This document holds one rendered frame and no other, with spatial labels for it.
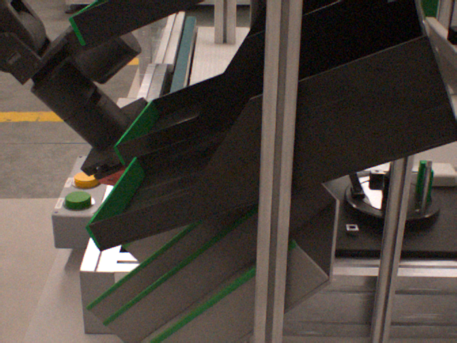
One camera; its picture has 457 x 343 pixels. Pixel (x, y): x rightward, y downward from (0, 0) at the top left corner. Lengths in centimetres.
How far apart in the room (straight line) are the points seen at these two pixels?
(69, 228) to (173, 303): 40
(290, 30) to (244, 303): 22
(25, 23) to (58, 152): 285
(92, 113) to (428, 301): 50
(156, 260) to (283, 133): 32
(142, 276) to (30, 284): 41
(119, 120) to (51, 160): 274
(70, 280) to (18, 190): 223
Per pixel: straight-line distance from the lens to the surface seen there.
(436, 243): 105
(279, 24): 44
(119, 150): 70
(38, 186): 336
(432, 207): 109
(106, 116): 86
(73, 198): 112
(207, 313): 58
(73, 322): 105
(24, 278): 116
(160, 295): 74
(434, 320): 104
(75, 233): 112
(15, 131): 398
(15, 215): 133
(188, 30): 210
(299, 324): 101
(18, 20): 82
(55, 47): 83
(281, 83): 46
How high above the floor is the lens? 149
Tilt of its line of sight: 26 degrees down
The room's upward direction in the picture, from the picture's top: 1 degrees clockwise
